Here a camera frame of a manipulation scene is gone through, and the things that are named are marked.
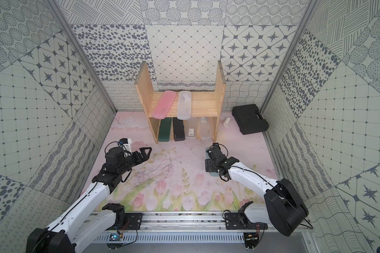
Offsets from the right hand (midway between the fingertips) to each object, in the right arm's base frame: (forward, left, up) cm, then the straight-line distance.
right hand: (215, 165), depth 88 cm
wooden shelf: (+25, +6, +24) cm, 35 cm away
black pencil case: (+23, +23, +3) cm, 33 cm away
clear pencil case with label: (+22, +14, +5) cm, 27 cm away
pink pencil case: (+22, +29, +24) cm, 44 cm away
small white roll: (+32, -10, +1) cm, 33 cm away
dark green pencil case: (+23, +32, +3) cm, 39 cm away
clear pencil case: (+26, +5, +2) cm, 27 cm away
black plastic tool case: (+37, -27, -1) cm, 45 cm away
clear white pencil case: (+23, +17, +25) cm, 38 cm away
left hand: (+3, +38, +12) cm, 40 cm away
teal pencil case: (-7, +2, +3) cm, 8 cm away
